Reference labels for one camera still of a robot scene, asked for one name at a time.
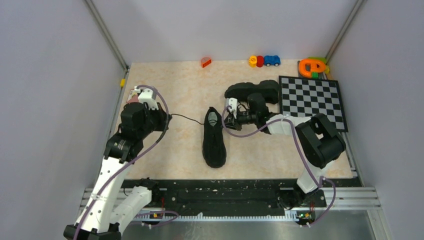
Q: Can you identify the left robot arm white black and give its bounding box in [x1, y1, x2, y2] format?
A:
[63, 101, 172, 240]

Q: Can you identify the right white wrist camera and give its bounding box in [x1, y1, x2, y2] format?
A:
[225, 97, 238, 119]

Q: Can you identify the orange toy brick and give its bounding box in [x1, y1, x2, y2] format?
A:
[200, 57, 212, 68]

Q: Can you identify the pink triangle card box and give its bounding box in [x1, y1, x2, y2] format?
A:
[126, 89, 141, 104]

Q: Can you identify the black shoe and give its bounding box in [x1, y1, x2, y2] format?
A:
[224, 79, 280, 105]
[170, 106, 228, 169]

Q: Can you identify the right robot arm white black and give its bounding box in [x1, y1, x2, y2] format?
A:
[224, 93, 346, 206]

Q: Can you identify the orange ring toy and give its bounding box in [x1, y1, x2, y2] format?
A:
[297, 58, 329, 79]

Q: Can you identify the purple cable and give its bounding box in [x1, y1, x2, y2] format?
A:
[72, 85, 180, 240]
[221, 105, 337, 228]

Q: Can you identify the black white checkerboard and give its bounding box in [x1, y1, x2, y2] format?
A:
[278, 76, 349, 133]

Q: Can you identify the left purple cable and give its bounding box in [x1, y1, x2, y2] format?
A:
[72, 85, 180, 240]

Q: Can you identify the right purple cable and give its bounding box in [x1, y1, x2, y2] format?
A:
[221, 105, 337, 228]

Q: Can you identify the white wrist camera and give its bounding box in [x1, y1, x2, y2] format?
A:
[225, 97, 238, 119]
[134, 88, 159, 110]

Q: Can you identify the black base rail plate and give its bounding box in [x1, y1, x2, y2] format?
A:
[97, 178, 364, 220]

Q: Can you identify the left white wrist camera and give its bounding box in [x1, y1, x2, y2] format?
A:
[134, 88, 159, 110]

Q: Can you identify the blue toy car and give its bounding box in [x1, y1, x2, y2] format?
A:
[263, 55, 281, 67]

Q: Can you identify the yellow clip on rail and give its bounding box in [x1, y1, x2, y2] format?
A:
[119, 78, 126, 88]

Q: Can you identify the yellow toy cylinder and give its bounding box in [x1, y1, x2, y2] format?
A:
[248, 55, 258, 68]

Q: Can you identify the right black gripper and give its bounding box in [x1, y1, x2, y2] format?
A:
[220, 108, 258, 132]

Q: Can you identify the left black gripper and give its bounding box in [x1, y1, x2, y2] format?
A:
[137, 101, 172, 139]

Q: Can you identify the red toy cylinder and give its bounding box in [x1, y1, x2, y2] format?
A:
[256, 55, 264, 68]

